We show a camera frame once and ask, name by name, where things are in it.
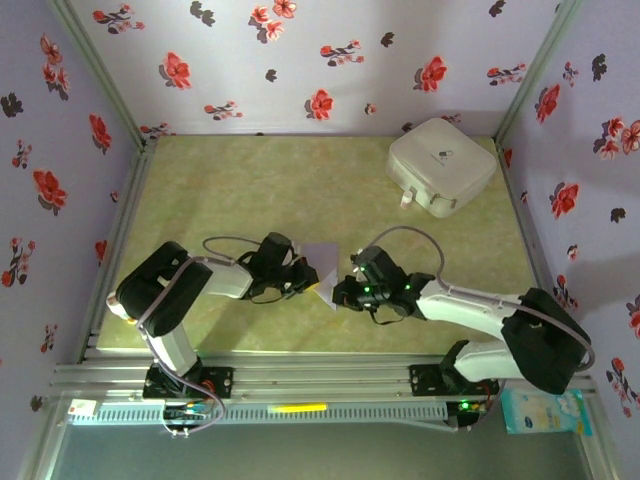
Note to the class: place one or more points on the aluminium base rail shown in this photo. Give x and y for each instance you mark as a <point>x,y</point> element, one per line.
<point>320,380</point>

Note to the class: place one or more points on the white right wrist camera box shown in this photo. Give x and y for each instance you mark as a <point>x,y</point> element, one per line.
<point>357,269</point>

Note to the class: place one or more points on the white pill bottle orange cap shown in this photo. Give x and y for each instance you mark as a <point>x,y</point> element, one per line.
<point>116,307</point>

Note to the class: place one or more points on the aluminium side rail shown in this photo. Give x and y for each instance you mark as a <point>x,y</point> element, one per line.
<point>520,200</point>
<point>128,210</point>

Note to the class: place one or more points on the small white vial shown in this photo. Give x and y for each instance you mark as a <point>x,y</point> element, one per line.
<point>407,199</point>

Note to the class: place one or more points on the aluminium frame post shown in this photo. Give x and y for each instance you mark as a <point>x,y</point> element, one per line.
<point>103,75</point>
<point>532,75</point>

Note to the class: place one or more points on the lavender cloth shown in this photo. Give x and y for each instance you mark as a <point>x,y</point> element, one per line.
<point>325,265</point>

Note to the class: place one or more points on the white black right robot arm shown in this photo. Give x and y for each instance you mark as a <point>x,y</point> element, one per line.
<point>545,345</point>

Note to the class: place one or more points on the blue wet wipes packet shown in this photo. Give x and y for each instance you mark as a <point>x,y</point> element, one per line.
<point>545,412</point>

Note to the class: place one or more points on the white plastic storage box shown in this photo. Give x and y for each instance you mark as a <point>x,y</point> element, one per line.
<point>440,160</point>

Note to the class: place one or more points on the small white label box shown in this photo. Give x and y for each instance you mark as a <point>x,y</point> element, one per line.
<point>82,407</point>

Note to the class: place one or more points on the aluminium frame leg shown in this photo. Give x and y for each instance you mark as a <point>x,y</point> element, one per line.
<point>45,440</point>
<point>597,450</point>

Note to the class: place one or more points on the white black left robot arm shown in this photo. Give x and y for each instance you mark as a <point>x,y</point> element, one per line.
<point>160,295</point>

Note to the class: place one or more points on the yellow marker pen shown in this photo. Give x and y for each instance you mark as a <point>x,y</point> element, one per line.
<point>300,408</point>

